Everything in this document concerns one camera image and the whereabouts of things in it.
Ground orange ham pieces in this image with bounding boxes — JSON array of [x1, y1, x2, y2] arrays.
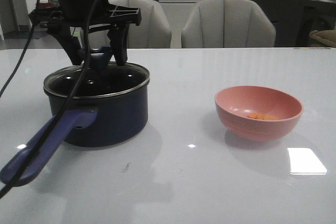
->
[[248, 112, 279, 120]]

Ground right grey upholstered chair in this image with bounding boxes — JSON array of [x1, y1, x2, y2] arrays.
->
[[181, 0, 276, 48]]

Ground beige cushion seat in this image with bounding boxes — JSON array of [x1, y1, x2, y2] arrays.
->
[[309, 29, 336, 48]]

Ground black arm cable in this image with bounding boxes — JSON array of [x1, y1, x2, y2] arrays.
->
[[0, 0, 106, 200]]

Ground grey upholstered chair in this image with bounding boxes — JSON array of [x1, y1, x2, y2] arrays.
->
[[181, 0, 276, 48], [78, 0, 173, 49]]

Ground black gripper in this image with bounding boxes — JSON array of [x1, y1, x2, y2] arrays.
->
[[28, 0, 141, 66]]

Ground left grey upholstered chair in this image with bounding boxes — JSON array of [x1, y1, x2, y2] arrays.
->
[[78, 0, 173, 49]]

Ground glass lid with blue knob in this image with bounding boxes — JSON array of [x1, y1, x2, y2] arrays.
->
[[44, 46, 150, 99]]

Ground pink plastic bowl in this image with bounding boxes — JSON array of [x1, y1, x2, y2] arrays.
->
[[215, 86, 303, 142]]

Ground dark counter sideboard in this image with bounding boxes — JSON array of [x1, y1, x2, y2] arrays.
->
[[251, 0, 335, 47]]

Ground dark blue saucepan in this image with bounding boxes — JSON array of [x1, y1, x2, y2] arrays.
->
[[0, 62, 151, 187]]

